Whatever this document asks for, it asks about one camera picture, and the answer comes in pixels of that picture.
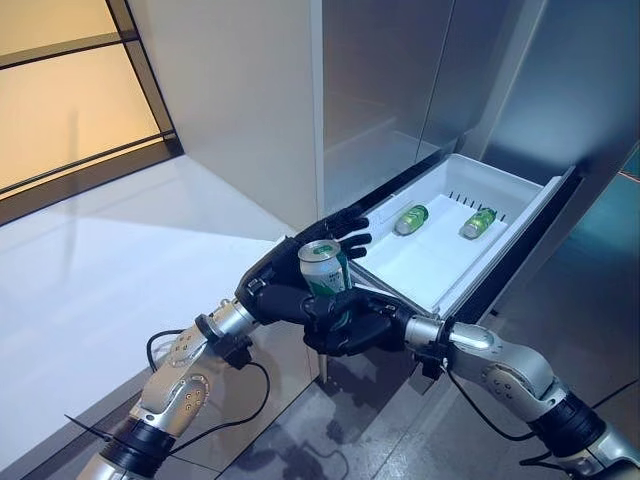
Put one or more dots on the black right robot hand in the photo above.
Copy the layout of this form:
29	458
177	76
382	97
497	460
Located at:
360	330

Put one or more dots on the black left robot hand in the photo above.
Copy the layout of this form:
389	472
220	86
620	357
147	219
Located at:
275	280

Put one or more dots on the tall green beer can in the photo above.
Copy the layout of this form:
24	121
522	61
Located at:
322	272

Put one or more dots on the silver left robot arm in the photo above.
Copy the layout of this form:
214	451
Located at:
175	385

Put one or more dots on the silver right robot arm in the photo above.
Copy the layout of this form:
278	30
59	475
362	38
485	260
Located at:
510	375

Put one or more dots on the fridge drawer with white bin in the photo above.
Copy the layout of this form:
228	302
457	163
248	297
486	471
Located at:
425	270

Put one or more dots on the stainless steel fridge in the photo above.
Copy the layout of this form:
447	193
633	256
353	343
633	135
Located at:
380	90

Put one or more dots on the white counter cabinet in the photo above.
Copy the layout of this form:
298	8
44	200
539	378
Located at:
280	365

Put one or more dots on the small green drink can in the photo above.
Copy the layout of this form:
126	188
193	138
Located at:
477	224
411	220

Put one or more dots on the tall white cabinet panel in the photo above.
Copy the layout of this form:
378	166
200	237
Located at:
225	100

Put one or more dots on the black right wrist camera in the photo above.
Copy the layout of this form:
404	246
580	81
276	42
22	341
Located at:
430	365

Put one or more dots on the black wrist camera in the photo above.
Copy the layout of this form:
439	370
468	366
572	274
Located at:
236	355
430	365

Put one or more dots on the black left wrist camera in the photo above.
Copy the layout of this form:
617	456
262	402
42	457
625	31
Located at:
236	355

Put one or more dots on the backlit amber panel, dark frame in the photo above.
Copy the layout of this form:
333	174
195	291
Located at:
65	100

